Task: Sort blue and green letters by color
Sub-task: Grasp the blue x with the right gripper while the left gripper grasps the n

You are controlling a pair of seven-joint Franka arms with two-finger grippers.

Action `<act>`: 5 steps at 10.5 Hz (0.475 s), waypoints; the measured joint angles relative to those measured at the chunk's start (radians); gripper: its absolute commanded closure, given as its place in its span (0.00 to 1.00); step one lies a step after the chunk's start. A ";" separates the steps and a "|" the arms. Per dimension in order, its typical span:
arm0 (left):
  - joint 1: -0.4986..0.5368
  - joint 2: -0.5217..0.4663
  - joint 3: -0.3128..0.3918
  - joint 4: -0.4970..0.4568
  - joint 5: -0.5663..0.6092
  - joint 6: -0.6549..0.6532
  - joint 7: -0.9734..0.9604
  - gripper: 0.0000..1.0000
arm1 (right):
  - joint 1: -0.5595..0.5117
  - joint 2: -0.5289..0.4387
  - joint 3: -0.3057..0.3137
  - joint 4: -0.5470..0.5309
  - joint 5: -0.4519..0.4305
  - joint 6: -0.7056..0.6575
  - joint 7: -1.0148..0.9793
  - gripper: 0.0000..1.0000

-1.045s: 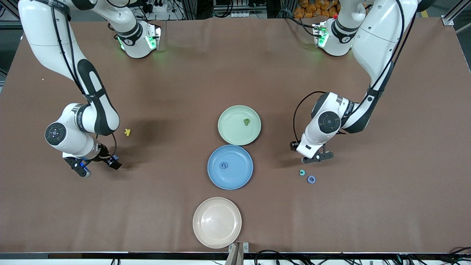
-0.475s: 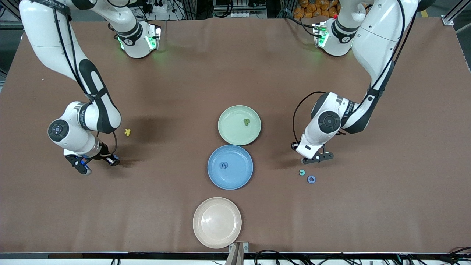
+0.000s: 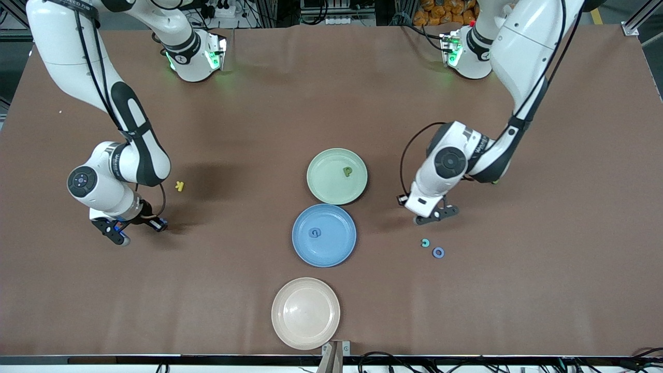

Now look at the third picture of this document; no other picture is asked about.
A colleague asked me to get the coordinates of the brown table cover sheet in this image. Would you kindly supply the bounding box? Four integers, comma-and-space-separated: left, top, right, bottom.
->
0, 23, 663, 358

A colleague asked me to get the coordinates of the green plastic plate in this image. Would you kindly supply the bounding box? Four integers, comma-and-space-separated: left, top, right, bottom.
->
306, 148, 368, 206

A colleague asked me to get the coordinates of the blue plastic plate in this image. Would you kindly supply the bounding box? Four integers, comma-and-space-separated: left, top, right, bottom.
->
292, 204, 357, 268

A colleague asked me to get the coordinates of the beige plastic plate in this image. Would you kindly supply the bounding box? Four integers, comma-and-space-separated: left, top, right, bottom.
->
271, 277, 341, 351

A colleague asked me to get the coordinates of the bag of orange objects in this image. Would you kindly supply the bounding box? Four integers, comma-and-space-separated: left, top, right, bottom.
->
413, 0, 480, 26

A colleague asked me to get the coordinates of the silver equipment rack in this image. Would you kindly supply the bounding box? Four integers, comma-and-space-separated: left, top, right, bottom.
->
300, 0, 376, 26

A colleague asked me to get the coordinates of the white power strip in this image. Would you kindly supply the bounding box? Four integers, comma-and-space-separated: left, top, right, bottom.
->
205, 0, 236, 19

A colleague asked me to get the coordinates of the black cable bundle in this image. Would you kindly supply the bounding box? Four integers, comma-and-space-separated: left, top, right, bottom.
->
357, 351, 663, 373

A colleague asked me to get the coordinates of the metal clamp bracket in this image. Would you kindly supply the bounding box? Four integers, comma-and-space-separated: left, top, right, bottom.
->
321, 340, 351, 373

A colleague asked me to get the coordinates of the aluminium frame profile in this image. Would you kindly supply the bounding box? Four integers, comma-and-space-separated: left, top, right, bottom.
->
622, 0, 663, 37
0, 0, 33, 43

